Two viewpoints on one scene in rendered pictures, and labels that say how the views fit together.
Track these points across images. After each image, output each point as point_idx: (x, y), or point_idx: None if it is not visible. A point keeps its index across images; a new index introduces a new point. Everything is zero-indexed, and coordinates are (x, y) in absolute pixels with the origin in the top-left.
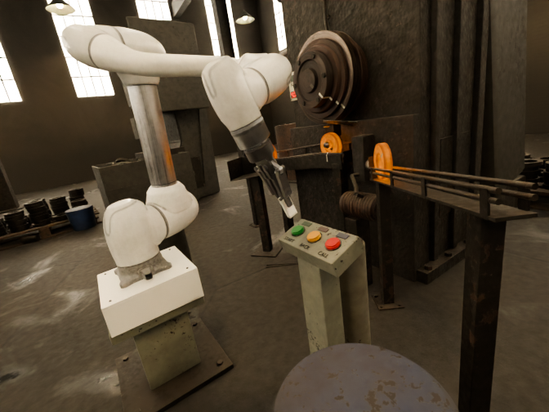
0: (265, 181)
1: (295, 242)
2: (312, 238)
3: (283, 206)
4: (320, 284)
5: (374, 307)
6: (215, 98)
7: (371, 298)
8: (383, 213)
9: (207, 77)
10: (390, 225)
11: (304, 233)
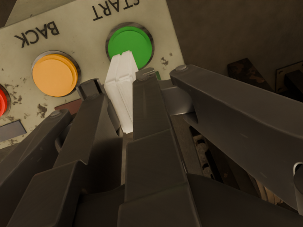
0: (219, 98)
1: (81, 17)
2: (38, 69)
3: (121, 67)
4: (12, 9)
5: (189, 62)
6: None
7: (205, 67)
8: (232, 182)
9: None
10: (220, 170)
11: (103, 59)
